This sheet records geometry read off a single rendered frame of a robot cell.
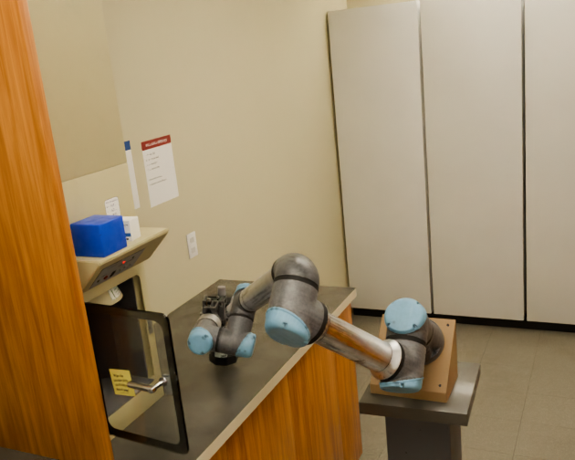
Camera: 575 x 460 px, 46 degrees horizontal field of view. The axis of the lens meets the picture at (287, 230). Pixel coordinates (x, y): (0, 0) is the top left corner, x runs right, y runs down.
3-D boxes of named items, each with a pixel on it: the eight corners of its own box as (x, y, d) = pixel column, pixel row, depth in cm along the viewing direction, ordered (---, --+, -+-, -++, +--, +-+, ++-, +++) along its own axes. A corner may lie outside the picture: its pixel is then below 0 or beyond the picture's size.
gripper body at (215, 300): (227, 295, 221) (221, 308, 209) (228, 318, 223) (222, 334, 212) (204, 294, 222) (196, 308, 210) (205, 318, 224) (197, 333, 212)
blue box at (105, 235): (75, 256, 181) (68, 224, 179) (99, 245, 190) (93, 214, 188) (104, 257, 177) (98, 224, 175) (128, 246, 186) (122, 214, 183)
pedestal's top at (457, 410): (480, 374, 222) (480, 362, 221) (467, 426, 193) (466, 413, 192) (385, 365, 234) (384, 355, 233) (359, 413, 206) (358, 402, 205)
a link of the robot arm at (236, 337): (259, 318, 201) (223, 311, 201) (251, 355, 196) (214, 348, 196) (258, 328, 208) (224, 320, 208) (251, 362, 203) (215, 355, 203)
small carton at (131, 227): (116, 241, 192) (113, 221, 191) (125, 235, 197) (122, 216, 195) (131, 241, 191) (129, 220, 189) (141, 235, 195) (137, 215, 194)
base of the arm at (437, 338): (442, 317, 210) (436, 304, 202) (446, 363, 203) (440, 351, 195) (394, 321, 215) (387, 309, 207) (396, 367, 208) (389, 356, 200)
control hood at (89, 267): (70, 296, 181) (64, 260, 179) (143, 257, 209) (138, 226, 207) (104, 298, 176) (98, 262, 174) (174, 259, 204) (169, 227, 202)
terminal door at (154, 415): (106, 432, 193) (80, 300, 182) (190, 454, 177) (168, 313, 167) (103, 433, 192) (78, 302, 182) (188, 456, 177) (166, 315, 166)
